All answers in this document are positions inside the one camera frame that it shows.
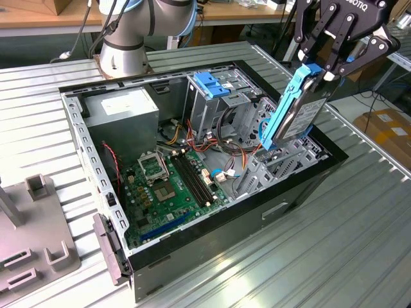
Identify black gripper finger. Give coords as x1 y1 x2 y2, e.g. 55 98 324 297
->
322 13 401 81
293 0 340 64

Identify hard disk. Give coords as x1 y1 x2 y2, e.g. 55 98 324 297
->
260 62 341 151

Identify blue data wire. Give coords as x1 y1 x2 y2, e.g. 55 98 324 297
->
258 117 270 148

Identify orange power wire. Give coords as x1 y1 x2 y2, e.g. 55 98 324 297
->
241 142 264 170

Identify grey metal disk bay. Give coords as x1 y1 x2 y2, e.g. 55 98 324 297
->
231 96 330 200

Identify black tripod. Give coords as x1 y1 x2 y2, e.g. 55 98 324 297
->
271 6 298 64

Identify yellow cardboard box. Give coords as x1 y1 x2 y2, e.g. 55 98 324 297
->
353 108 411 167

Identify blue plastic drive carrier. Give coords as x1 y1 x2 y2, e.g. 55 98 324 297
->
194 73 231 99

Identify grey metal drive cage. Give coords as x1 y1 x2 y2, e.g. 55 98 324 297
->
184 69 263 144

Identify black RAM slot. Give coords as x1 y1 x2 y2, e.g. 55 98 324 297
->
178 153 214 205
170 155 207 209

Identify metal socket cover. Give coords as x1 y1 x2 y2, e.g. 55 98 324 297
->
137 150 170 187

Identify grey power supply unit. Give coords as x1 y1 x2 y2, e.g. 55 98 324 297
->
82 87 161 167

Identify CPU socket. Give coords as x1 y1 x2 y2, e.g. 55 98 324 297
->
153 181 177 203

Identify green motherboard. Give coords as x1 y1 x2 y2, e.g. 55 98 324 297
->
120 149 231 250

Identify black open PC case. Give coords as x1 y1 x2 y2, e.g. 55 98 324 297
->
58 60 350 303

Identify blue expansion slot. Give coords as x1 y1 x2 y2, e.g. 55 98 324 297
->
140 213 190 243

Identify brown wooden box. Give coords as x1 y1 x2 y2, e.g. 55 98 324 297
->
0 0 76 16

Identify grey parts rack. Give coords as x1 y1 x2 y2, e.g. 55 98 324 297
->
0 173 81 299

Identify black wire bundle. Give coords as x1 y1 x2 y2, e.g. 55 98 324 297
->
216 107 254 158

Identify orange red wire bundle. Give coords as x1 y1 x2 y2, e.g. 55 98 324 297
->
186 118 232 157

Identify light blue thin wire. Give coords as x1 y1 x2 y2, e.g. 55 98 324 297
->
209 167 242 182

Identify yellow black wire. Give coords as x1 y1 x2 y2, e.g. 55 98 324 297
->
159 117 180 145

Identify red black twisted wire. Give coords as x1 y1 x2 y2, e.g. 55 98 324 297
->
101 142 125 196

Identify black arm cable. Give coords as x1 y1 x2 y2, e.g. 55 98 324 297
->
49 0 132 64

